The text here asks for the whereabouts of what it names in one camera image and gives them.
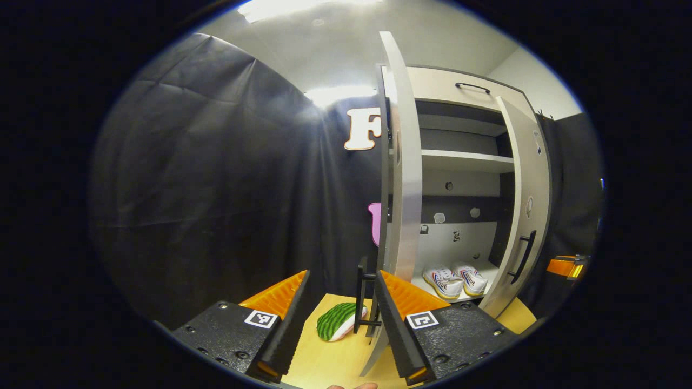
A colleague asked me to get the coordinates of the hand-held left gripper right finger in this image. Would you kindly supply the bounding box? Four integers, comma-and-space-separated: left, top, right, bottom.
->
373, 270, 520, 385

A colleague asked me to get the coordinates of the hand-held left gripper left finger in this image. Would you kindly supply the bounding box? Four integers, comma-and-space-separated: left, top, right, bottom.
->
172, 269, 311, 383

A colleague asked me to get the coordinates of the white shoe cabinet door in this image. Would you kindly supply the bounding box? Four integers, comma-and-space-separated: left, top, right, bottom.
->
478, 96, 553, 319
360, 31, 423, 377

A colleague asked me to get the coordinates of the white shoe cabinet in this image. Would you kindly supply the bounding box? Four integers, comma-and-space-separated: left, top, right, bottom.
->
381, 65, 541, 300

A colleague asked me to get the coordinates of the white cabinet shelf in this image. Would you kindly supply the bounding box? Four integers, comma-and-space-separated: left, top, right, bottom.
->
421, 149, 515, 175

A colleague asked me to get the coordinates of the white cabinet drawer front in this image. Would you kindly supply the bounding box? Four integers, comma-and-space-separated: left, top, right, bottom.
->
381, 66, 536, 117

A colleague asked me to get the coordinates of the watermelon slice toy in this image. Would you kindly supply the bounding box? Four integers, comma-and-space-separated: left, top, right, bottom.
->
316, 303, 368, 342

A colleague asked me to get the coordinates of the black backdrop cloth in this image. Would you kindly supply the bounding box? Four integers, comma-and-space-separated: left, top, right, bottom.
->
89, 32, 387, 330
533, 112, 603, 319

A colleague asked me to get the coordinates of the ceiling light panel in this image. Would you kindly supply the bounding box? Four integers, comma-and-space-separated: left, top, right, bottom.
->
238, 0, 384, 22

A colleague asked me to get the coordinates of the black door handle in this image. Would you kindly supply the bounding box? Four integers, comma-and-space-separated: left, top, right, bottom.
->
507, 230, 537, 285
354, 257, 383, 334

